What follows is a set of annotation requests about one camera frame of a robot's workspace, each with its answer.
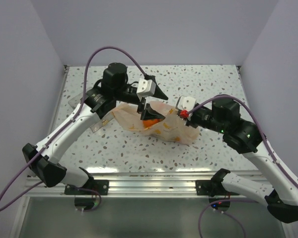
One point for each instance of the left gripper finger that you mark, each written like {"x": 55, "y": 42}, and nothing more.
{"x": 149, "y": 113}
{"x": 158, "y": 93}

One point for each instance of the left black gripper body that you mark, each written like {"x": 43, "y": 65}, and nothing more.
{"x": 132, "y": 97}

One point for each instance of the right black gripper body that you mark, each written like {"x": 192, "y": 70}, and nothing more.
{"x": 202, "y": 117}

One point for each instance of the orange fake tangerine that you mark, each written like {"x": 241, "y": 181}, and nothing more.
{"x": 150, "y": 122}

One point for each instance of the orange translucent plastic bag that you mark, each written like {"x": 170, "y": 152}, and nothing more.
{"x": 172, "y": 128}

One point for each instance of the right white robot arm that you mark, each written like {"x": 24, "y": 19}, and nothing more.
{"x": 247, "y": 139}

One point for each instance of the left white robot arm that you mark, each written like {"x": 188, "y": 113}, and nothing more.
{"x": 43, "y": 157}

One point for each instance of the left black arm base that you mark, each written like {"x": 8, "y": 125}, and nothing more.
{"x": 101, "y": 186}

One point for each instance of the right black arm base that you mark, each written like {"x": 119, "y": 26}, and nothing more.
{"x": 213, "y": 186}

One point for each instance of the clear plastic tray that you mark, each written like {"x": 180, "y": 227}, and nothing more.
{"x": 90, "y": 111}

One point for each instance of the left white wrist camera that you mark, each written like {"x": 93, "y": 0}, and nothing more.
{"x": 145, "y": 88}

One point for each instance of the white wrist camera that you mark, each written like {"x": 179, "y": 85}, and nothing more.
{"x": 145, "y": 88}
{"x": 186, "y": 103}

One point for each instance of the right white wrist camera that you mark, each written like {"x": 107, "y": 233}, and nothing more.
{"x": 186, "y": 103}

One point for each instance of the aluminium mounting rail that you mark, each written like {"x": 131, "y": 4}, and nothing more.
{"x": 148, "y": 185}

